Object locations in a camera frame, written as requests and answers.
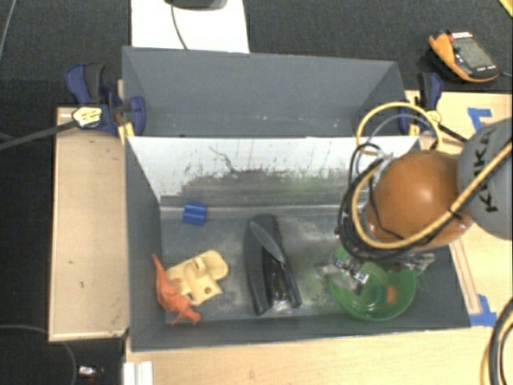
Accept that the green plastic bowl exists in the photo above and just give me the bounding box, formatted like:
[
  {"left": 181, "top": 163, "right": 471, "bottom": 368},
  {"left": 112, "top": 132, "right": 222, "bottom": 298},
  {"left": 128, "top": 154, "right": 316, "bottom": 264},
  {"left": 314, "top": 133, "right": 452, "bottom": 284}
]
[{"left": 326, "top": 245, "right": 418, "bottom": 322}]

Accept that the blue block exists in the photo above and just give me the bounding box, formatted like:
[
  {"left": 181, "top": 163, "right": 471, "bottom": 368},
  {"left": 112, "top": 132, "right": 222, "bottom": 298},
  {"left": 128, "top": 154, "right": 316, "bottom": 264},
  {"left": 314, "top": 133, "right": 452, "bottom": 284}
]
[{"left": 181, "top": 202, "right": 208, "bottom": 226}]

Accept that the cream plastic bracket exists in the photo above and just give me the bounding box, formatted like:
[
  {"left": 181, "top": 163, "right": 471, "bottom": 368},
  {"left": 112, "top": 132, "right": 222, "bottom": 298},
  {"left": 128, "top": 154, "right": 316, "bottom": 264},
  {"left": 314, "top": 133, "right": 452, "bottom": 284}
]
[{"left": 164, "top": 249, "right": 230, "bottom": 306}]

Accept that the black stapler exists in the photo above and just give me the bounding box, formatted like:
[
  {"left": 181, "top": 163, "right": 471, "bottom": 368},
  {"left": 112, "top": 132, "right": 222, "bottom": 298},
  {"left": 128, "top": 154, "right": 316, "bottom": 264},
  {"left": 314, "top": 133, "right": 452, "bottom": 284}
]
[{"left": 243, "top": 213, "right": 304, "bottom": 317}]

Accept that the orange toy dinosaur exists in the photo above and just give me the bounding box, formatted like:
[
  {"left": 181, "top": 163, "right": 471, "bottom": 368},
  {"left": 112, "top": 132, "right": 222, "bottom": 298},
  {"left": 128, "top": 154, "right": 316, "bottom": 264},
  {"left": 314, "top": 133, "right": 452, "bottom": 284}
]
[{"left": 151, "top": 253, "right": 202, "bottom": 326}]

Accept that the pale wood board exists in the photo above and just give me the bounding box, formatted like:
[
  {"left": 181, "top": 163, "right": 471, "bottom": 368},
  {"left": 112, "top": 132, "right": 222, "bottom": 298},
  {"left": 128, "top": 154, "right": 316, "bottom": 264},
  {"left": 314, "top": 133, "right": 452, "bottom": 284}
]
[{"left": 47, "top": 106, "right": 131, "bottom": 342}]

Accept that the grey metal bin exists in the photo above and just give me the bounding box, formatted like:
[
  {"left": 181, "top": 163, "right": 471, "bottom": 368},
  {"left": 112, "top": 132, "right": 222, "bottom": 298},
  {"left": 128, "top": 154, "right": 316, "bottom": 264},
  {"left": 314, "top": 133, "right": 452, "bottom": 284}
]
[{"left": 121, "top": 46, "right": 472, "bottom": 352}]

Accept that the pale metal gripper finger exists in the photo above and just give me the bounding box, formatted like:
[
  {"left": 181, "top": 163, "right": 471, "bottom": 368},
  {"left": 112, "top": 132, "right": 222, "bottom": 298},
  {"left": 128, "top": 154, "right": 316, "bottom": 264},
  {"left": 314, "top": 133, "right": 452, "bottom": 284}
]
[
  {"left": 315, "top": 259, "right": 348, "bottom": 281},
  {"left": 333, "top": 270, "right": 371, "bottom": 297}
]

